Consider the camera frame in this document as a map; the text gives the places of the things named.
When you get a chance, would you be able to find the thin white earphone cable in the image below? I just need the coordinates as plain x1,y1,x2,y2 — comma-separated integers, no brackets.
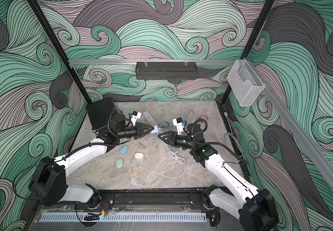
137,140,170,151

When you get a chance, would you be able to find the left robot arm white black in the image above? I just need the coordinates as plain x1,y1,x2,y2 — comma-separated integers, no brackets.
28,122,158,209

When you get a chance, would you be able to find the black metal box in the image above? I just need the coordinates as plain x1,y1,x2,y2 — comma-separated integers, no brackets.
86,97,115,135

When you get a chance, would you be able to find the clear mesh wall bin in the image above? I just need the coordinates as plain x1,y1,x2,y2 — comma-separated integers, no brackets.
227,59,265,107

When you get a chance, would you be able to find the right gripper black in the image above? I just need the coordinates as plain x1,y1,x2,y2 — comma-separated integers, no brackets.
159,131,197,151

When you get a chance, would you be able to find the white slotted cable duct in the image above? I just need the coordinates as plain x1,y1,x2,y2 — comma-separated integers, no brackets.
38,212,207,223

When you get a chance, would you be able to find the small colourful card box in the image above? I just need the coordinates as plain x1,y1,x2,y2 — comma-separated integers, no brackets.
197,114,210,121

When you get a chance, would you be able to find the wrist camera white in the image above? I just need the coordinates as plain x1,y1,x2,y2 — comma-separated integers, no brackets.
129,111,142,126
172,117,184,135

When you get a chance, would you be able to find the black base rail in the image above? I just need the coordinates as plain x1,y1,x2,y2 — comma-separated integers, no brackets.
31,185,223,210

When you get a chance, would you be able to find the light blue usb charger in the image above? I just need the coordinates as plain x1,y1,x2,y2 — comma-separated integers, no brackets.
151,125,159,134

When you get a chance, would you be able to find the black wall shelf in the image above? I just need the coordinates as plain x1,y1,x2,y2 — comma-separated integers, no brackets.
135,62,198,80

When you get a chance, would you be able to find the green earbud case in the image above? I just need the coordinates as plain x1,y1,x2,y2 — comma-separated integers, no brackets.
115,158,124,168

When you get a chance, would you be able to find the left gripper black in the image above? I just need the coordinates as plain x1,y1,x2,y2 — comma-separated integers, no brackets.
117,124,153,141

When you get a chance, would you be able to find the white earbud case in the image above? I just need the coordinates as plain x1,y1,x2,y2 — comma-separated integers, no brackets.
134,152,144,160

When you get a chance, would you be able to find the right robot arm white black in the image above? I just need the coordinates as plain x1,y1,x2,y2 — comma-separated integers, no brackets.
158,129,280,231

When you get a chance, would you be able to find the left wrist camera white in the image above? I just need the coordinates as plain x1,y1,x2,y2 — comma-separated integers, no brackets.
129,111,142,126

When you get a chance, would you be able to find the power strip cord white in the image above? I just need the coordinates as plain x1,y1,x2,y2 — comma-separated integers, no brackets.
168,151,186,165

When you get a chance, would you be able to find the white usb cable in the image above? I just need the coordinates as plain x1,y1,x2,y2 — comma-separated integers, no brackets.
137,132,186,179

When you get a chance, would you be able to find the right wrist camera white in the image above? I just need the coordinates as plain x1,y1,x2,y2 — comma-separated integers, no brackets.
172,117,184,135

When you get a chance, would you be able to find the white power strip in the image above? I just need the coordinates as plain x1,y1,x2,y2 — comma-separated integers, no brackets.
142,111,179,154

